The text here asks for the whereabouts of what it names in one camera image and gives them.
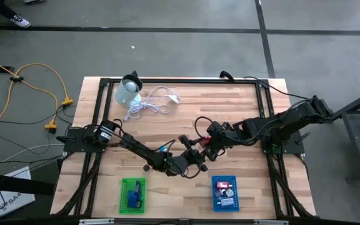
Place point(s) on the white printed box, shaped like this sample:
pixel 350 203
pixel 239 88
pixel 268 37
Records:
pixel 14 200

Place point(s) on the black aluminium table frame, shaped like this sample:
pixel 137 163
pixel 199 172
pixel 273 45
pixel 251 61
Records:
pixel 183 81

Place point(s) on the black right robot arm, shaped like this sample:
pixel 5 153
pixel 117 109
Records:
pixel 280 125

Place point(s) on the teal and white charger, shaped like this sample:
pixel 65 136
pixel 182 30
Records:
pixel 164 149

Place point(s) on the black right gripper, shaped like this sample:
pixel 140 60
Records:
pixel 219 140

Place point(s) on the black frame clamp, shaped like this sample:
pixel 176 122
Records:
pixel 226 75
pixel 134 73

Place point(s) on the small dark round object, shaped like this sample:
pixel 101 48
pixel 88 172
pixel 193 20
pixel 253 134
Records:
pixel 146 168

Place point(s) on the black metal beam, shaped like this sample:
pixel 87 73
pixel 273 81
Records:
pixel 17 184

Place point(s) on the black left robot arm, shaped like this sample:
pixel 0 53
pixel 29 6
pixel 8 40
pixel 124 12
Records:
pixel 136 150

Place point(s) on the person's shoe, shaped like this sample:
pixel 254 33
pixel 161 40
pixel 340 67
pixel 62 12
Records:
pixel 20 22
pixel 33 1

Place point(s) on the white desk lamp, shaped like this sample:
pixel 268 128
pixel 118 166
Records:
pixel 125 92

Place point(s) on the blue plastic basket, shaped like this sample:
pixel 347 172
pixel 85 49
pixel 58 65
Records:
pixel 235 200

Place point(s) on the person's leg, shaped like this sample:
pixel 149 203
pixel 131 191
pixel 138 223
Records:
pixel 2 7

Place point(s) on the black metal table frame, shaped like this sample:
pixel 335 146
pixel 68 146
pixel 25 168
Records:
pixel 355 103

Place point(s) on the lavender grey charger block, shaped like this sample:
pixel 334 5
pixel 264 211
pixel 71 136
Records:
pixel 227 202

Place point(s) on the silver metal bracket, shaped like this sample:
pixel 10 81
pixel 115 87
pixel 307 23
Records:
pixel 95 222
pixel 272 222

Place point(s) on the dark blue digital clock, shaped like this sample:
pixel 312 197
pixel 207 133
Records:
pixel 137 187

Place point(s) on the black digital clock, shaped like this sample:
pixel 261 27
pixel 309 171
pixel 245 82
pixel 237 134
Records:
pixel 139 204

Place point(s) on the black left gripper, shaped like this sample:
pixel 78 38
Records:
pixel 191 157

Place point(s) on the green plastic basket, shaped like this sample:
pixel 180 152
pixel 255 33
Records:
pixel 123 197

